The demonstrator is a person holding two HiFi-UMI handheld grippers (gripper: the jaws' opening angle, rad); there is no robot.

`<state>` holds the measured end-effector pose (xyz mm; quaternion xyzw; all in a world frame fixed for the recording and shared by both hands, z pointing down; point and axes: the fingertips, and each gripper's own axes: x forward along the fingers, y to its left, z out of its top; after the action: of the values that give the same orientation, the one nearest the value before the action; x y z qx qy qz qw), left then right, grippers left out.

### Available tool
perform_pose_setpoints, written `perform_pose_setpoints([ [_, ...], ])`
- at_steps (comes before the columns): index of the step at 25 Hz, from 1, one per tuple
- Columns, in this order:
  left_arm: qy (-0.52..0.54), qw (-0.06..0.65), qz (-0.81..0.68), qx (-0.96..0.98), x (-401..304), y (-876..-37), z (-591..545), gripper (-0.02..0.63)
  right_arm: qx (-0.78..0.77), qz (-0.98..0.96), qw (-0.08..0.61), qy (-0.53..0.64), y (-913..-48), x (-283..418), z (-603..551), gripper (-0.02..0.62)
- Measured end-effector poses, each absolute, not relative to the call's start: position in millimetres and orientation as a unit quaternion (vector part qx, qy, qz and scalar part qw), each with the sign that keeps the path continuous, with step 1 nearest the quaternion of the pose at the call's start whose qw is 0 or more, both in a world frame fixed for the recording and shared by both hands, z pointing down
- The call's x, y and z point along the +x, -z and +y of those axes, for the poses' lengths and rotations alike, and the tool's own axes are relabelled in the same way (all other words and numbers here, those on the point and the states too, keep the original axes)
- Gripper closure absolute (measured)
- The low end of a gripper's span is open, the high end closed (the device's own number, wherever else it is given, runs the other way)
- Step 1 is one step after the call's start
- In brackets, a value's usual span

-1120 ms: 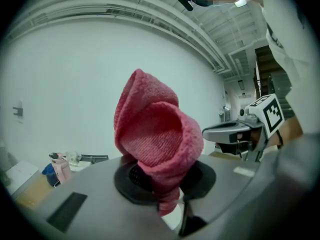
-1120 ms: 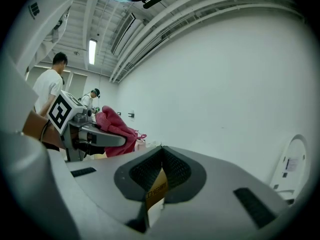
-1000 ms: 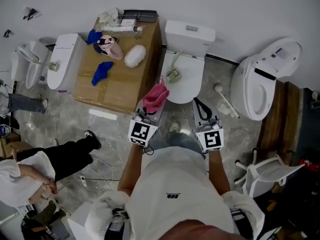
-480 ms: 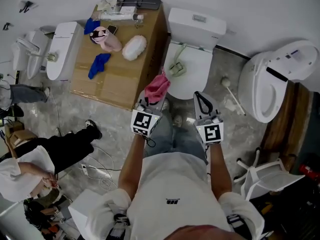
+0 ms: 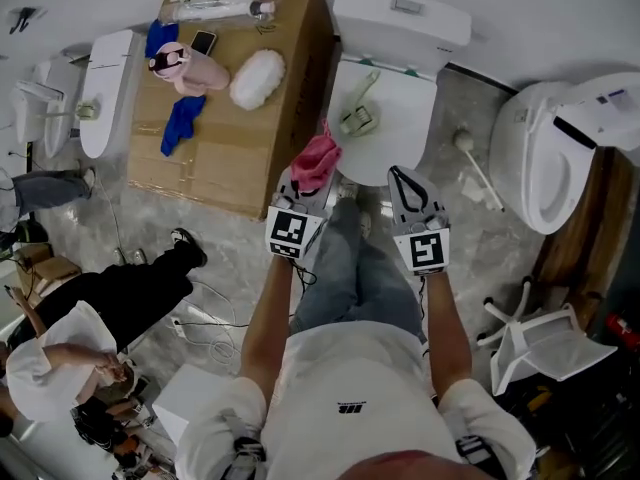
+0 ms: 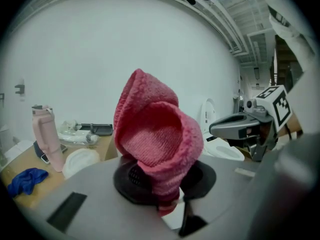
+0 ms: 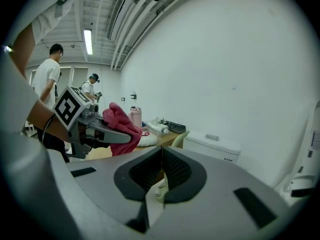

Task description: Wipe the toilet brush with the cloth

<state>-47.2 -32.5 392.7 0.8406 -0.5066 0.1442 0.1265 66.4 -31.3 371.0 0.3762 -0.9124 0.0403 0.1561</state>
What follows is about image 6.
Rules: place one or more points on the blue cloth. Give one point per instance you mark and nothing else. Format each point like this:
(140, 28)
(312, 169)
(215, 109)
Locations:
(27, 180)

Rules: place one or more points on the pink knitted cloth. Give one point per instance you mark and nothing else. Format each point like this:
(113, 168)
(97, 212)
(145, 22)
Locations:
(152, 134)

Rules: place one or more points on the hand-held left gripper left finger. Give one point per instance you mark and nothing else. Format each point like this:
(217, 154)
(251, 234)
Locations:
(125, 181)

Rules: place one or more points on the white round lid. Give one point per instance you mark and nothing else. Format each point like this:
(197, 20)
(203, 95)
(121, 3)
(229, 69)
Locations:
(80, 160)

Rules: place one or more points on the black wall bracket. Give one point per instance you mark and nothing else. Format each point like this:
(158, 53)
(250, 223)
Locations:
(19, 89)

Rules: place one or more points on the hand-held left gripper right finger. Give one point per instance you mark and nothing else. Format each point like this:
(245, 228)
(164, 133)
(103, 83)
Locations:
(201, 181)

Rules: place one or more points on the black flat device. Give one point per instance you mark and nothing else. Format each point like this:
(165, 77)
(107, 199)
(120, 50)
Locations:
(100, 129)

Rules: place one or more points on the wooden table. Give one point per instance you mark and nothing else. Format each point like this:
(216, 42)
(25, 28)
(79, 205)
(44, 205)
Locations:
(25, 162)

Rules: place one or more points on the smartphone with white case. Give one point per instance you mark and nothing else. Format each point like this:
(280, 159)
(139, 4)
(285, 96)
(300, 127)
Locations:
(46, 159)

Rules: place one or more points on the clear plastic bags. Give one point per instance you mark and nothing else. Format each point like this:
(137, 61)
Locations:
(75, 135)

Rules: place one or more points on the white toilet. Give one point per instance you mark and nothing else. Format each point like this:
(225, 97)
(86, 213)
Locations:
(225, 151)

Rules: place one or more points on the wooden shelf unit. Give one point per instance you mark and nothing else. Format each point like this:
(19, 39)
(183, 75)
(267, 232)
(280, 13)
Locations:
(283, 61)

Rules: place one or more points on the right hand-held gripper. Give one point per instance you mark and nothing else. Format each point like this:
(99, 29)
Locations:
(268, 106)

